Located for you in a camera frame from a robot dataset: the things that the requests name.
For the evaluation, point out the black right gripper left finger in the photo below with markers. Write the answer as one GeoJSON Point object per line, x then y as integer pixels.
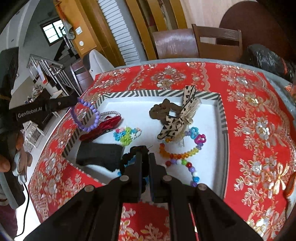
{"type": "Point", "coordinates": [93, 213]}

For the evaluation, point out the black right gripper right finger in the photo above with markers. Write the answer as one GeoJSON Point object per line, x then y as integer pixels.
{"type": "Point", "coordinates": [196, 213]}

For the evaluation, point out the leopard print hair bow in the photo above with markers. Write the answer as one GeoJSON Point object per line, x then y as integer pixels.
{"type": "Point", "coordinates": [177, 125]}

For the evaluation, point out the brown scrunchie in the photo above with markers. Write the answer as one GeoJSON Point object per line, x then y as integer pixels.
{"type": "Point", "coordinates": [162, 110]}

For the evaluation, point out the metal stair railing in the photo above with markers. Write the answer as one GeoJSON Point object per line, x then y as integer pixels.
{"type": "Point", "coordinates": [49, 71]}

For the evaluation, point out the striped white tray box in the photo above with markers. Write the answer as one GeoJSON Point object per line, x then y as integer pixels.
{"type": "Point", "coordinates": [211, 162]}

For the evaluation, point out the dark wooden side chair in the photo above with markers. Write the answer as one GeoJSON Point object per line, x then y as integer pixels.
{"type": "Point", "coordinates": [81, 76]}

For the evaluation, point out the red velvet hair bow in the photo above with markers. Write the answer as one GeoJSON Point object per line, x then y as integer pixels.
{"type": "Point", "coordinates": [105, 126]}

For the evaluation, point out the white chair back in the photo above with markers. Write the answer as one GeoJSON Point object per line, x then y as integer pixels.
{"type": "Point", "coordinates": [95, 63]}

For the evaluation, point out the red floral tablecloth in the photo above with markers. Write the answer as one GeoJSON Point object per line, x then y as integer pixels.
{"type": "Point", "coordinates": [261, 144]}

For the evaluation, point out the wooden slatted chair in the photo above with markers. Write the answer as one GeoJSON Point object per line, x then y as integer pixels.
{"type": "Point", "coordinates": [218, 43]}

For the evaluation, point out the black plastic bag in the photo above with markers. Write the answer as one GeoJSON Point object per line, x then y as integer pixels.
{"type": "Point", "coordinates": [263, 58]}

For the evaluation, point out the brown padded chair back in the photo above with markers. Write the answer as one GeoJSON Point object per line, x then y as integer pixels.
{"type": "Point", "coordinates": [179, 43]}

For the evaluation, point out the dark round table top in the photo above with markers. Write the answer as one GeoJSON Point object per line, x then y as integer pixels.
{"type": "Point", "coordinates": [257, 26]}

